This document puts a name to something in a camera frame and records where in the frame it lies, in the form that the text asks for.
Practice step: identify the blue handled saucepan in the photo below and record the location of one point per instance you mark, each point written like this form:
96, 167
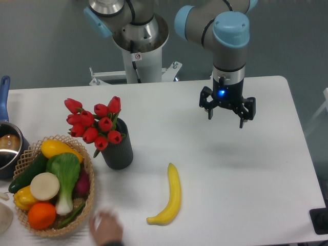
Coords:
13, 143

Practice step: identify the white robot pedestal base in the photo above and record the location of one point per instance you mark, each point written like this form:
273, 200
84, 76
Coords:
138, 68

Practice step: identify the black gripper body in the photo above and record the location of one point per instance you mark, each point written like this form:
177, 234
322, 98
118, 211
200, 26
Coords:
225, 95

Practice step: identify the red tulip bouquet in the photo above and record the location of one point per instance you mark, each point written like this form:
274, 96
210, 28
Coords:
100, 127

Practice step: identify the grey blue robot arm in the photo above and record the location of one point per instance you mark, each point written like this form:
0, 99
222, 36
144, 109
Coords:
219, 26

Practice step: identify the green bok choy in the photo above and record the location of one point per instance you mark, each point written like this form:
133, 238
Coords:
66, 168

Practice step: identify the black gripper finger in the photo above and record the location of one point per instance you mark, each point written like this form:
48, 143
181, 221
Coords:
246, 110
205, 93

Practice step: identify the beige plate at left edge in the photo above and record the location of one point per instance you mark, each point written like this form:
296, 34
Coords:
6, 217

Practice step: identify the dark grey ribbed vase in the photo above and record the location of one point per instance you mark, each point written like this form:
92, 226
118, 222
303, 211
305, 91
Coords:
119, 155

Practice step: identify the yellow squash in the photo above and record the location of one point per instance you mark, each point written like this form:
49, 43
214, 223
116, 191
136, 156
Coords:
52, 147

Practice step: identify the woven bamboo basket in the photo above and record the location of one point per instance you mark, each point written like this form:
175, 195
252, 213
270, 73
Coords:
28, 157

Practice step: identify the yellow bell pepper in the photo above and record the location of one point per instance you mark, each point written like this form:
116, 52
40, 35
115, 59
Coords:
24, 199

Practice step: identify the green chili pepper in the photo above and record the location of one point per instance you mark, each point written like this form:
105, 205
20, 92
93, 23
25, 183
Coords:
71, 217

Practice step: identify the purple red onion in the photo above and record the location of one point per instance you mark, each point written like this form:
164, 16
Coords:
82, 186

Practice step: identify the person's hand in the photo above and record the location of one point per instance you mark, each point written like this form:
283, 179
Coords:
105, 229

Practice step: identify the white round radish slice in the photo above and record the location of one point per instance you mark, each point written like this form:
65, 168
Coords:
44, 186

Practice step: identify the yellow banana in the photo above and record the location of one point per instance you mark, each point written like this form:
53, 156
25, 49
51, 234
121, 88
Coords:
168, 214

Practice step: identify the dark green cucumber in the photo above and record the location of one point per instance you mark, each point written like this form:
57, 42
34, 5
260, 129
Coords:
38, 166

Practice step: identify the black device at table edge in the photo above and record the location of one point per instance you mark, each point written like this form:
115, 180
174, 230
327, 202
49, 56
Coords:
319, 220

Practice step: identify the orange fruit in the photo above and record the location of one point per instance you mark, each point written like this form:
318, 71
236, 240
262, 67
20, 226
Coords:
41, 215

